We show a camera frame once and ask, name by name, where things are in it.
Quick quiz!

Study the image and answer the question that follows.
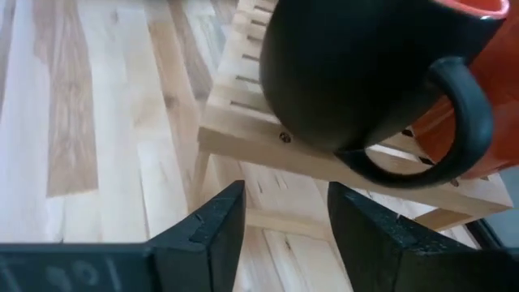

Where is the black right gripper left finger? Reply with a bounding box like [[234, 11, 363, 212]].
[[146, 180, 247, 292]]

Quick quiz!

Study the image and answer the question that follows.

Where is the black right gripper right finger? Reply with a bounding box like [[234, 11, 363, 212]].
[[327, 181, 519, 292]]

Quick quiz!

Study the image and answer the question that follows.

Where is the wooden slatted dish rack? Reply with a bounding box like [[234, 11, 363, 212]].
[[188, 0, 514, 232]]

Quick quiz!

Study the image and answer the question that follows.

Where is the orange mug with white inside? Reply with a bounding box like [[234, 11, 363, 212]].
[[411, 15, 519, 179]]

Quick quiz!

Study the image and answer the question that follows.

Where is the black aluminium table frame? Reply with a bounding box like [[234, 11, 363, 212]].
[[465, 218, 506, 249]]

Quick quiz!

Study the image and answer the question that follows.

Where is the black mug with red inside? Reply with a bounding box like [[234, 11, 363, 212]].
[[259, 0, 510, 190]]

